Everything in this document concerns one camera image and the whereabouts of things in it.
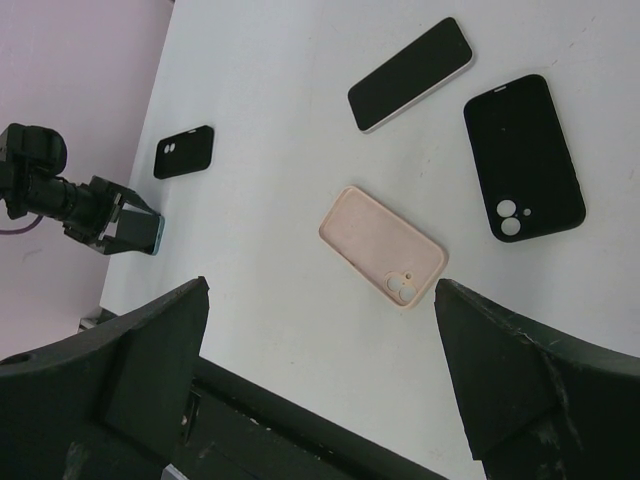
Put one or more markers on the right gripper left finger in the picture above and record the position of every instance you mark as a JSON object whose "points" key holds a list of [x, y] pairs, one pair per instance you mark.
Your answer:
{"points": [[105, 403]]}

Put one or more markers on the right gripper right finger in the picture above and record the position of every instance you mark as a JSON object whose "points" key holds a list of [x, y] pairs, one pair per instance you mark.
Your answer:
{"points": [[537, 403]]}

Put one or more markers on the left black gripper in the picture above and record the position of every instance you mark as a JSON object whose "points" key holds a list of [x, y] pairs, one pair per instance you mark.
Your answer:
{"points": [[107, 218]]}

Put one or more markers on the teal-edged phone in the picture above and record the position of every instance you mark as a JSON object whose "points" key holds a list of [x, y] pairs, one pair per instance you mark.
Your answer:
{"points": [[140, 232]]}

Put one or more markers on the beige phone case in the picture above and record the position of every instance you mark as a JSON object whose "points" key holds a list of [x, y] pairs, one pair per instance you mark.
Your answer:
{"points": [[396, 258]]}

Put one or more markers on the white-edged black phone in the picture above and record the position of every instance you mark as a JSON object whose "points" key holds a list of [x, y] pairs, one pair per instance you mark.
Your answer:
{"points": [[427, 63]]}

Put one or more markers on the large black phone case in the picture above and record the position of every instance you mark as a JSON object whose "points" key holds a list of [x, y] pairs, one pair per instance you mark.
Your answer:
{"points": [[526, 174]]}

